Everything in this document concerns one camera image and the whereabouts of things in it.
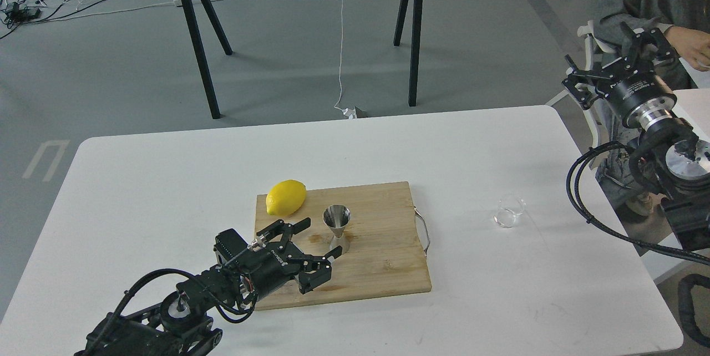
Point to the wooden cutting board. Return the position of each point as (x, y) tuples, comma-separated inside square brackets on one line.
[(385, 258)]

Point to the small clear glass cup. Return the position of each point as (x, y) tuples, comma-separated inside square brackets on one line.
[(509, 210)]

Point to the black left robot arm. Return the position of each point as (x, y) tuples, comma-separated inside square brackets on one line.
[(180, 325)]

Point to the yellow lemon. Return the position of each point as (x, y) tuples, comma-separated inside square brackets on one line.
[(285, 198)]

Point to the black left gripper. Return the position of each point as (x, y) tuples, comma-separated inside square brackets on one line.
[(278, 262)]

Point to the white side table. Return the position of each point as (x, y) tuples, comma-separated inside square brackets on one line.
[(688, 173)]

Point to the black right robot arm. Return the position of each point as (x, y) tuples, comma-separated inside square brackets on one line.
[(686, 211)]

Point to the white office chair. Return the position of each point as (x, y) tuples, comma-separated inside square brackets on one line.
[(594, 50)]

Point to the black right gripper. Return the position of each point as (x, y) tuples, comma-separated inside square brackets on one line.
[(632, 90)]

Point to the person in grey hoodie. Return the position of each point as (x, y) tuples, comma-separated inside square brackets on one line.
[(685, 25)]

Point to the steel jigger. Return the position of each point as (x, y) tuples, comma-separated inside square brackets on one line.
[(337, 217)]

